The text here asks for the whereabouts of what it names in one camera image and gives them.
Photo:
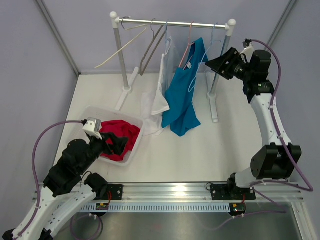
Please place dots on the blue t shirt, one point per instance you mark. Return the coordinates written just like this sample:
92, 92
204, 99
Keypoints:
182, 116

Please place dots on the white plastic laundry basket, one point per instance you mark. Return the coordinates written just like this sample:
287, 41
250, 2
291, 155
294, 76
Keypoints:
107, 114

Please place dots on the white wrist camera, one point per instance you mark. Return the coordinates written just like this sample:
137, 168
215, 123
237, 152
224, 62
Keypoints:
248, 48
92, 127

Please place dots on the white metal clothes rack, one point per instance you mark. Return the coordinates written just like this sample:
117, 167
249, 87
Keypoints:
156, 40

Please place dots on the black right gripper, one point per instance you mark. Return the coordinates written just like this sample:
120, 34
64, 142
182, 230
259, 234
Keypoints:
219, 64

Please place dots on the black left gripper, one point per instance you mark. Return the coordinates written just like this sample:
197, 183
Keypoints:
119, 143

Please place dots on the light blue white-shirt hanger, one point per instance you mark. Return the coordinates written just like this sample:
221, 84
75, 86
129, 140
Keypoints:
168, 40

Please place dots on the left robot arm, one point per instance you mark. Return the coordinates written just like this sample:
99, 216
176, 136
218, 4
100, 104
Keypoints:
53, 208

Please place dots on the pink hanger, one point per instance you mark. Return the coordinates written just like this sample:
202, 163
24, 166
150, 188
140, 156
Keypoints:
188, 45

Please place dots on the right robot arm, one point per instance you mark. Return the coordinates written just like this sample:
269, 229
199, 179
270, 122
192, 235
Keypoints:
276, 160

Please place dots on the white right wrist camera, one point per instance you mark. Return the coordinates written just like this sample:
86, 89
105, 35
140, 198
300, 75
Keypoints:
248, 48

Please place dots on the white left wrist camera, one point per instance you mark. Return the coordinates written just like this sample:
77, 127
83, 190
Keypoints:
92, 127

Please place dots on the white slotted cable duct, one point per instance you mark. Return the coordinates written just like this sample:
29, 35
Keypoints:
209, 207

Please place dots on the red t shirt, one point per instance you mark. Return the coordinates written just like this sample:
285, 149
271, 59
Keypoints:
120, 128

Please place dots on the white t shirt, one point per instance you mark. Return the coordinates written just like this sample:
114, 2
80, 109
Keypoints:
153, 102

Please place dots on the aluminium rail frame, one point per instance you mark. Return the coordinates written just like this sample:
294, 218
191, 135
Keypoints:
199, 192

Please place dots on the cream empty hanger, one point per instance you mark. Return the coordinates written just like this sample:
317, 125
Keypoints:
116, 24

